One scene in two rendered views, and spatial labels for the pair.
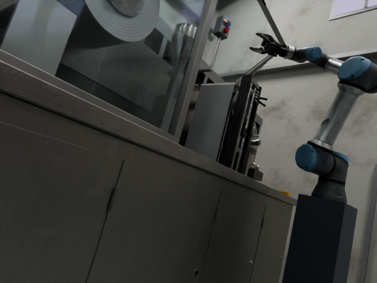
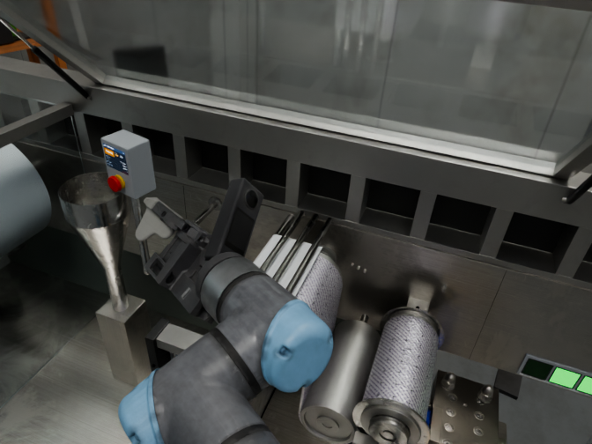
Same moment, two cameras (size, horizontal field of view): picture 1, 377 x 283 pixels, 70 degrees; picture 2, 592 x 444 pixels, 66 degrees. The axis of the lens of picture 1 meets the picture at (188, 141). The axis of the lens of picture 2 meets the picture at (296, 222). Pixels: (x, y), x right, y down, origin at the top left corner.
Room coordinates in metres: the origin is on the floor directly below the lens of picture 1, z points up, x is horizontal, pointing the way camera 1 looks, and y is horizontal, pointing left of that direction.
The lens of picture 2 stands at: (1.36, -0.79, 2.06)
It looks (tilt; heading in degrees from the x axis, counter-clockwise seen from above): 35 degrees down; 70
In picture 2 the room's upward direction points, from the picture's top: 4 degrees clockwise
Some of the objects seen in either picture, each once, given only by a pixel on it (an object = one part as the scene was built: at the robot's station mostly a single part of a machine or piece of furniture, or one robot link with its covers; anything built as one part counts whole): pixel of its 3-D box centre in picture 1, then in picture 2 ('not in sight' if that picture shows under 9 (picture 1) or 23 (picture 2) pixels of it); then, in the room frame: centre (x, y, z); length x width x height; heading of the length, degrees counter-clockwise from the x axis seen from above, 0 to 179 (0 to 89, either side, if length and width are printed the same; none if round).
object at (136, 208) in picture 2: (215, 53); (141, 232); (1.32, -0.02, 1.51); 0.02 x 0.02 x 0.20
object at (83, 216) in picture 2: not in sight; (96, 199); (1.23, 0.14, 1.50); 0.14 x 0.14 x 0.06
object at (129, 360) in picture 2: not in sight; (120, 301); (1.23, 0.14, 1.18); 0.14 x 0.14 x 0.57
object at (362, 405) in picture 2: not in sight; (390, 425); (1.73, -0.39, 1.25); 0.15 x 0.01 x 0.15; 142
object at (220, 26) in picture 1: (223, 27); (125, 166); (1.31, -0.02, 1.66); 0.07 x 0.07 x 0.10; 39
